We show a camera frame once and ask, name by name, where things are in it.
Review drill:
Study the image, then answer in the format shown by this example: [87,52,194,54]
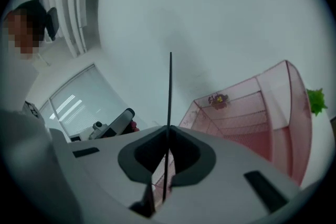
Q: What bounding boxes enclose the black head-worn camera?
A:
[45,7,59,41]

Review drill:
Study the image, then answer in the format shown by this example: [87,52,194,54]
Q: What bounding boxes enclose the thin black rod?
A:
[162,51,174,205]

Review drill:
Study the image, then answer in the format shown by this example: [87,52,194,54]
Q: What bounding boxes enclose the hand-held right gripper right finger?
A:
[156,124,302,224]

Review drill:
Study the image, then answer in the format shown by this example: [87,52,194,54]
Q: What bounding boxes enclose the person's gray sweatshirt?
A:
[0,57,79,224]

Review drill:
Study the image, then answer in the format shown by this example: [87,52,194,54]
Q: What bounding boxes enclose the person's face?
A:
[2,12,46,61]

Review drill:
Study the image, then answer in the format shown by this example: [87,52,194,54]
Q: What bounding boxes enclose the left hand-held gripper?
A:
[88,108,136,141]

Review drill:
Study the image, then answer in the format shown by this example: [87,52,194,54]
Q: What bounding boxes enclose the green plant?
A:
[306,88,328,116]

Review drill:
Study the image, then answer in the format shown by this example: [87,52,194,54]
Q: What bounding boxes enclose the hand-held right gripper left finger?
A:
[49,124,169,224]

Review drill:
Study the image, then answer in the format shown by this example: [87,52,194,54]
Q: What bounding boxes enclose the white ceiling pipes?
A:
[54,0,103,58]

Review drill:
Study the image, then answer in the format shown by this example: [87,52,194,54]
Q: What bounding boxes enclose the pink wire mesh basket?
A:
[178,59,313,187]

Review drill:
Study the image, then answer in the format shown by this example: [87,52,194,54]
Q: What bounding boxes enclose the dark red flower ornament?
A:
[208,92,229,110]

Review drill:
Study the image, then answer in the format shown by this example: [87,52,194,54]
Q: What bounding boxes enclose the person's left hand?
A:
[129,120,141,133]

